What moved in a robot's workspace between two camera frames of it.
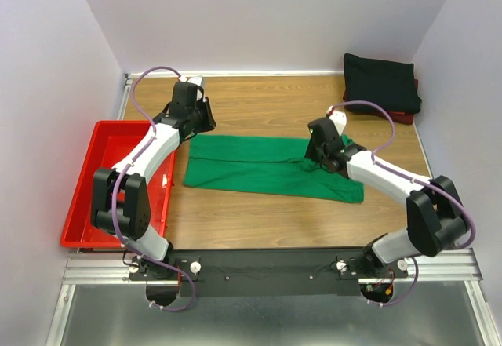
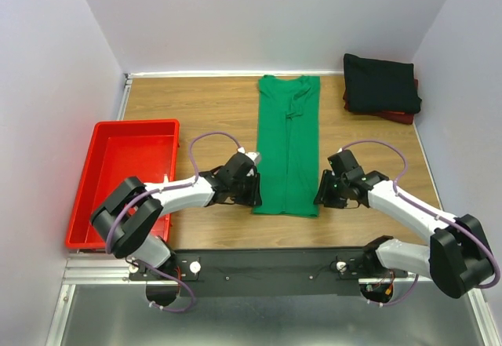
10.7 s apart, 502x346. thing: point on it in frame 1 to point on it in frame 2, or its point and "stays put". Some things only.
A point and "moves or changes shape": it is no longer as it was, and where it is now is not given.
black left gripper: x=209 y=123 to x=254 y=196
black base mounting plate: x=268 y=272 stays put
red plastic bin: x=109 y=142 stays put
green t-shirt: x=265 y=164 moves or changes shape
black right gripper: x=311 y=152 to x=323 y=192
